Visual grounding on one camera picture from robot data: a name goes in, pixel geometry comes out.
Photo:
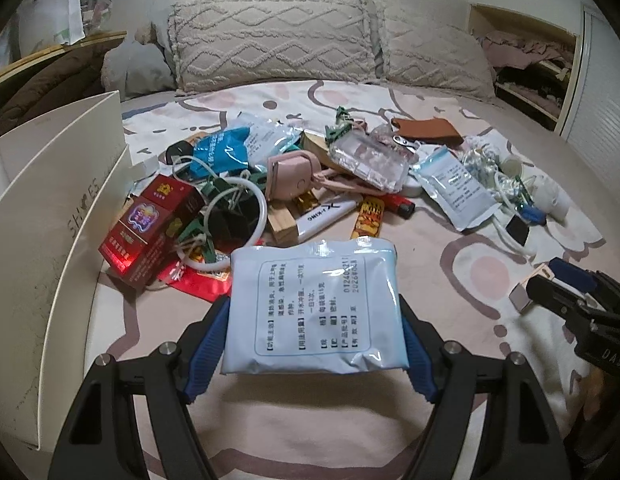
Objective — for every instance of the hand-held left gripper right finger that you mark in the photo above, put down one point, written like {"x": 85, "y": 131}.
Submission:
{"x": 417, "y": 360}

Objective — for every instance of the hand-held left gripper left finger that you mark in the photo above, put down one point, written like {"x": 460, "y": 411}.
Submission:
{"x": 210, "y": 345}

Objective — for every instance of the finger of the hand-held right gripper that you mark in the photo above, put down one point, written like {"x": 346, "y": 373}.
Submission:
{"x": 555, "y": 295}
{"x": 572, "y": 274}

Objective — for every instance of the small white box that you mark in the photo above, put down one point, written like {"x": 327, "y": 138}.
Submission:
{"x": 522, "y": 297}

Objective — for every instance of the large white medicine packet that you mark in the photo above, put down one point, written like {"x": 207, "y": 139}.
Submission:
{"x": 310, "y": 310}

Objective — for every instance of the white shoe box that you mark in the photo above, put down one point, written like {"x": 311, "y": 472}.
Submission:
{"x": 40, "y": 210}

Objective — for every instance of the red snack packet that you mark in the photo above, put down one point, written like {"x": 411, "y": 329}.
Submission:
{"x": 200, "y": 282}

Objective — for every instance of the small blue item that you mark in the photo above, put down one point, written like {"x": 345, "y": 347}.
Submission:
{"x": 534, "y": 215}

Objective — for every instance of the black square adapter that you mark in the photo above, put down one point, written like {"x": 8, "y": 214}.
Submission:
{"x": 517, "y": 229}

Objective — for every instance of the small white bottle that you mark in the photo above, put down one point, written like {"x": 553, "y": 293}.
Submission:
{"x": 552, "y": 197}

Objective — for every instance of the white cap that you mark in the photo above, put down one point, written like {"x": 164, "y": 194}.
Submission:
{"x": 511, "y": 166}

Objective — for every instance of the red cigarette carton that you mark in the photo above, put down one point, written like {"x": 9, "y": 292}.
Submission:
{"x": 145, "y": 230}

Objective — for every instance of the wooden block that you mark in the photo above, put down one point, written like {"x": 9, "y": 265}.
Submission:
{"x": 282, "y": 225}

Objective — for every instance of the small white sachet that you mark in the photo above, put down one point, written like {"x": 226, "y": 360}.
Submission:
{"x": 455, "y": 190}

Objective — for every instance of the yellow patterned packet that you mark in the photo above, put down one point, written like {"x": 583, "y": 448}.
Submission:
{"x": 370, "y": 217}

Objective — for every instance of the orange lighter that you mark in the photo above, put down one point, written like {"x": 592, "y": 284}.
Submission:
{"x": 399, "y": 205}

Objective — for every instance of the pink pouch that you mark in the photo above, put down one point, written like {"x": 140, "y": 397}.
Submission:
{"x": 292, "y": 175}

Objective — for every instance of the white wardrobe door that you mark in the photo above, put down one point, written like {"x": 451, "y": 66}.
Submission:
{"x": 600, "y": 85}

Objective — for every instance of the blue packet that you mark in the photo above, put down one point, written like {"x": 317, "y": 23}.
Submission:
{"x": 222, "y": 152}

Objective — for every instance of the black car key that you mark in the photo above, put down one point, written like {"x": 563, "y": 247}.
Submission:
{"x": 177, "y": 152}

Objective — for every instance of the clear zip bag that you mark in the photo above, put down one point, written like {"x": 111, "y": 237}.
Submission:
{"x": 370, "y": 162}

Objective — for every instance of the brown leather pouch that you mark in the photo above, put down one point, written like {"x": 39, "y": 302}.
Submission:
{"x": 425, "y": 130}

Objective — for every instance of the metal key clip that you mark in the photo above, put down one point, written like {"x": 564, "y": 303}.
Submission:
{"x": 405, "y": 142}

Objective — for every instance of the pile of clothes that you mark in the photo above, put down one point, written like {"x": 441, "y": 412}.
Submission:
{"x": 530, "y": 60}

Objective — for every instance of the clear mask packet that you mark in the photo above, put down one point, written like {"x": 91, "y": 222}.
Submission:
{"x": 272, "y": 135}

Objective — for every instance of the green patterned clip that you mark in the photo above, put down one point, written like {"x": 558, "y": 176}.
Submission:
{"x": 340, "y": 122}

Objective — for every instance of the short cream knitted pillow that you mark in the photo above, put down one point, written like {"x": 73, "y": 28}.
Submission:
{"x": 435, "y": 55}

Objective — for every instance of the wardrobe niche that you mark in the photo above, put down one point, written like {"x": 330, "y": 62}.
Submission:
{"x": 520, "y": 20}

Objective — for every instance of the grey blue pillow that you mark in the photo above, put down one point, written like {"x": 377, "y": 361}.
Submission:
{"x": 135, "y": 67}

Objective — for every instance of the long cream knitted pillow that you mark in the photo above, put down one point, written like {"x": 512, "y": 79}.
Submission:
{"x": 270, "y": 40}

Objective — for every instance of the brown folded blanket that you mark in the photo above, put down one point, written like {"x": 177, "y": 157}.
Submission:
{"x": 45, "y": 80}

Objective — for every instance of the beige fluffy plush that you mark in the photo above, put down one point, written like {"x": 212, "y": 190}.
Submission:
{"x": 146, "y": 34}

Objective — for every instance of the wooden shelf unit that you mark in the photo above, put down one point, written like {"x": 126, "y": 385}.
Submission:
{"x": 55, "y": 50}

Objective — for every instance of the clear storage box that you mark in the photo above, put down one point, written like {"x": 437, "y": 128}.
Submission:
{"x": 97, "y": 7}

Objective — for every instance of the white paper bag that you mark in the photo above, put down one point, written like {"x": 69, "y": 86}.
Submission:
{"x": 50, "y": 0}

